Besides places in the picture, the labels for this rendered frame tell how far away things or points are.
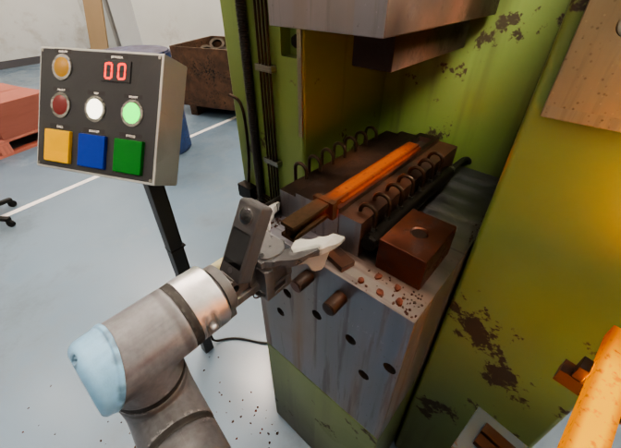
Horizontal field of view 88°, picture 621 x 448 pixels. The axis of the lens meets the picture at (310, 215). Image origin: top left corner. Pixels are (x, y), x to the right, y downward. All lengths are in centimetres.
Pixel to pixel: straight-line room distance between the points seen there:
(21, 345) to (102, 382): 162
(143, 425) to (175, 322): 14
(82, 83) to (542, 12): 98
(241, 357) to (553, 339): 118
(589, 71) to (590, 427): 37
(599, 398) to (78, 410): 159
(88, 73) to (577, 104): 91
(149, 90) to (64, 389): 130
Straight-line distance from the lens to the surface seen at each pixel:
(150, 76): 82
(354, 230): 57
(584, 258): 62
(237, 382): 151
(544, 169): 56
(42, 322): 207
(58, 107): 98
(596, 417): 45
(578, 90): 51
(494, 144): 93
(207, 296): 43
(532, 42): 88
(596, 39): 50
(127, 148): 83
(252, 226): 44
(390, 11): 45
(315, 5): 50
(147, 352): 42
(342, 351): 73
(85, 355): 42
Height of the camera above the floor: 133
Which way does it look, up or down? 36 degrees down
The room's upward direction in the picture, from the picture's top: straight up
